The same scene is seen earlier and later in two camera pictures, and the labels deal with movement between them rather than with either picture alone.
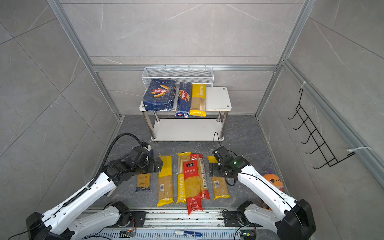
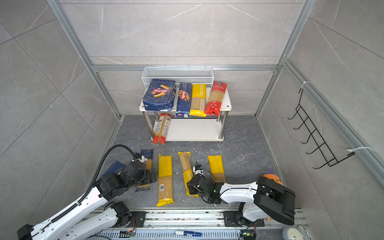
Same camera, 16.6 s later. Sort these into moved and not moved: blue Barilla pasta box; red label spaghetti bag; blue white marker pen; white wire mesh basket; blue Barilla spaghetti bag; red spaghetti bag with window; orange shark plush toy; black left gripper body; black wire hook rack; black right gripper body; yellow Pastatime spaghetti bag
Moved: red spaghetti bag with window; yellow Pastatime spaghetti bag; black right gripper body; black left gripper body; red label spaghetti bag
Not moved: white wire mesh basket; blue Barilla pasta box; orange shark plush toy; blue white marker pen; black wire hook rack; blue Barilla spaghetti bag
